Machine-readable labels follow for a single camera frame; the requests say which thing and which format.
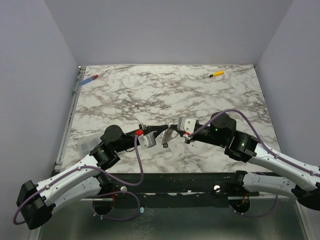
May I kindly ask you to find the metal carabiner with key rings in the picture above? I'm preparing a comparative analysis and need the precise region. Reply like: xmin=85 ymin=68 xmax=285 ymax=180
xmin=161 ymin=124 xmax=179 ymax=148

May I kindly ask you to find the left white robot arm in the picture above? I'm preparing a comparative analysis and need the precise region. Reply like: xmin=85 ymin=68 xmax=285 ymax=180
xmin=13 ymin=124 xmax=168 ymax=230

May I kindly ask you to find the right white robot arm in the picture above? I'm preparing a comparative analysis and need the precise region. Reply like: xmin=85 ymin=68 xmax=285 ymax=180
xmin=170 ymin=109 xmax=320 ymax=211

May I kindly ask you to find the yellow screwdriver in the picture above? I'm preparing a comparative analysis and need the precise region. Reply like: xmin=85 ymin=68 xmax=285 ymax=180
xmin=209 ymin=70 xmax=224 ymax=78

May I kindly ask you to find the blue red screwdriver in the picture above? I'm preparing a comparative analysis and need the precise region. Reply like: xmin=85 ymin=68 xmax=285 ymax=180
xmin=79 ymin=70 xmax=108 ymax=86

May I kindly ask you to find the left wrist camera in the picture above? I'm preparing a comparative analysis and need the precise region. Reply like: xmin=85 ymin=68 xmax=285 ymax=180
xmin=135 ymin=129 xmax=157 ymax=150

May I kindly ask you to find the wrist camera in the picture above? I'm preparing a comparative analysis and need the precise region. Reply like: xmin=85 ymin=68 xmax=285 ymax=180
xmin=177 ymin=117 xmax=197 ymax=140
xmin=135 ymin=129 xmax=157 ymax=150

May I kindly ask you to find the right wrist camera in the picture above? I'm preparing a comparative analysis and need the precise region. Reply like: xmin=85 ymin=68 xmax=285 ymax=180
xmin=177 ymin=117 xmax=197 ymax=140

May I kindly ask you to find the black mounting rail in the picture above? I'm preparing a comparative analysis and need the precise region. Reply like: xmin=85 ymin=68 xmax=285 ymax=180
xmin=82 ymin=170 xmax=260 ymax=209

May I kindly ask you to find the aluminium side rail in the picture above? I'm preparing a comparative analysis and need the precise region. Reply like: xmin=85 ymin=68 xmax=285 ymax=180
xmin=52 ymin=66 xmax=87 ymax=174

